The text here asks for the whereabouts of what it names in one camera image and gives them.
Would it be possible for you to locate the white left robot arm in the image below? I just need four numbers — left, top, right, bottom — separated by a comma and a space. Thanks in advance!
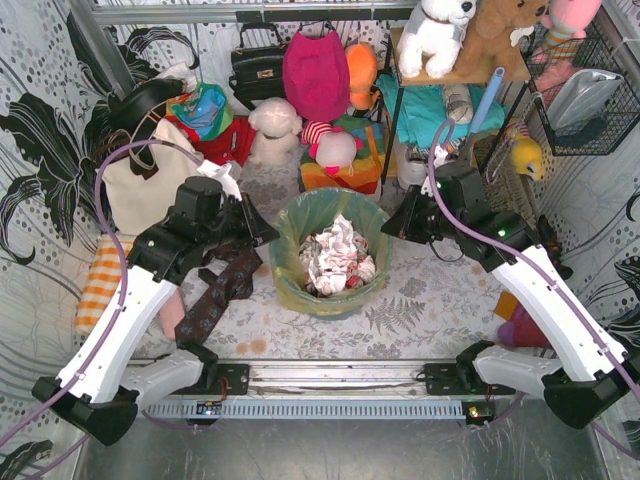
32, 174, 279, 446

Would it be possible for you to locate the black hat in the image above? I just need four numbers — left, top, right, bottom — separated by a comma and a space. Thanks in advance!
109, 78, 184, 130

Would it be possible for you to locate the orange checked towel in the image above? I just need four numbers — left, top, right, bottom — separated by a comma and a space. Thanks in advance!
75, 234, 121, 335

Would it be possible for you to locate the pink cloth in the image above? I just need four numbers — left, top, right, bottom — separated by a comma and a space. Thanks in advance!
159, 289, 186, 340

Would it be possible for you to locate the white plush lamb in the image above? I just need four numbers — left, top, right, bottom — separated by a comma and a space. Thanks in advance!
248, 97, 302, 166

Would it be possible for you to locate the dark floral necktie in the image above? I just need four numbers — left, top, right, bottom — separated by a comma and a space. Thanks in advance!
174, 247, 262, 348

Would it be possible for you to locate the white roll container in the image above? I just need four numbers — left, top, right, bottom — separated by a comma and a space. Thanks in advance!
397, 144, 428, 190

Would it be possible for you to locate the teal plastic trash bin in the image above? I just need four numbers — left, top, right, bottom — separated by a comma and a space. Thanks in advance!
269, 187, 394, 319

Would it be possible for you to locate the brown teddy bear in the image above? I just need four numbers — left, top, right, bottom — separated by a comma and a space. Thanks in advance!
454, 0, 548, 81

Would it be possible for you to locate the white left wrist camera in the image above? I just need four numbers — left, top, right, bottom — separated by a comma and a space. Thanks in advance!
196, 160, 242, 200

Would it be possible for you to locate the silver foil pouch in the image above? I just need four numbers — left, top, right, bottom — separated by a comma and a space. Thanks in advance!
546, 69, 624, 131

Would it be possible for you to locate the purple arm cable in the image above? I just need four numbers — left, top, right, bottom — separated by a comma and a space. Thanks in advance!
0, 139, 206, 469
427, 121, 640, 449

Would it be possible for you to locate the pink plush toy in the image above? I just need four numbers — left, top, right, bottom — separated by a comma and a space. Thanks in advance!
534, 0, 602, 60

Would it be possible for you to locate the black wire basket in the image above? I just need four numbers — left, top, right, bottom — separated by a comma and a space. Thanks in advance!
522, 24, 639, 156

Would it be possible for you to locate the magenta fuzzy bag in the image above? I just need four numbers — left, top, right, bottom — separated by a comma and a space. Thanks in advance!
283, 30, 350, 122

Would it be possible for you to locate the teal folded cloth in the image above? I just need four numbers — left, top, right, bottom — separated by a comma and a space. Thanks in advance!
376, 74, 506, 148

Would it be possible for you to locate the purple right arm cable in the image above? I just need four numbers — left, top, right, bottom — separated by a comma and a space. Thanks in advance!
427, 121, 640, 449

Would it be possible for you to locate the black leather handbag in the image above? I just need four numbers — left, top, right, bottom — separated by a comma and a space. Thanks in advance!
228, 22, 288, 111

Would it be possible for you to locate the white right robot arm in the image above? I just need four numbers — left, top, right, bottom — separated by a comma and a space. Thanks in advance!
381, 161, 639, 429

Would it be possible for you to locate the crumpled white paper trash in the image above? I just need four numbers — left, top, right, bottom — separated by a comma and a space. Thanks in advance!
298, 214, 376, 298

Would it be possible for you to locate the colourful silk scarf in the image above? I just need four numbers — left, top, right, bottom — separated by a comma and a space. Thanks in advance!
165, 83, 234, 142

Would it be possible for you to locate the cream canvas tote bag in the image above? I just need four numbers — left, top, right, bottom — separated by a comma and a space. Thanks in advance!
102, 145, 198, 236

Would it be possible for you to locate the yellow plastic trash bag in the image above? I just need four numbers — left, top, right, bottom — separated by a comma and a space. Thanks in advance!
270, 188, 393, 318

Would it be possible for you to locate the yellow plush duck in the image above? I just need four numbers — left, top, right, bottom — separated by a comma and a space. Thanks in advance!
506, 120, 544, 181

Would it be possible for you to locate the white plush dog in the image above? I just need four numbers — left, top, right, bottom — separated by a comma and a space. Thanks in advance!
397, 0, 476, 79

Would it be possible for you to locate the black metal shelf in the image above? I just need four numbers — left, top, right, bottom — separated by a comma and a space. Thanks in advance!
380, 27, 539, 211

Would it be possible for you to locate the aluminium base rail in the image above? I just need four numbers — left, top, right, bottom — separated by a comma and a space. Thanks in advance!
129, 357, 591, 426

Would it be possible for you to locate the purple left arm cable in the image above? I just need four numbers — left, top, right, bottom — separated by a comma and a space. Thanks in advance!
0, 139, 206, 469

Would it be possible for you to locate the orange plush toy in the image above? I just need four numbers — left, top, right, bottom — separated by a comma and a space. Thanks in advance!
345, 43, 379, 110

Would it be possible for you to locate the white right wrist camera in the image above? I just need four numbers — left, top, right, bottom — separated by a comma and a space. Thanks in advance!
421, 145, 448, 197

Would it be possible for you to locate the purple orange sock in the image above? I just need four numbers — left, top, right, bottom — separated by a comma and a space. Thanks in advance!
494, 291, 550, 348

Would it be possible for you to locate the pink striped plush doll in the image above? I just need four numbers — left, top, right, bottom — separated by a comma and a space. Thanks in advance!
301, 121, 364, 175

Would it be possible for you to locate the red garment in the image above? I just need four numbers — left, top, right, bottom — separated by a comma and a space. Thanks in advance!
177, 116, 256, 180

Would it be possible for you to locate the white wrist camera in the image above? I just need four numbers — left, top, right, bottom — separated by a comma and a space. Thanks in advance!
421, 145, 448, 197
196, 160, 242, 200

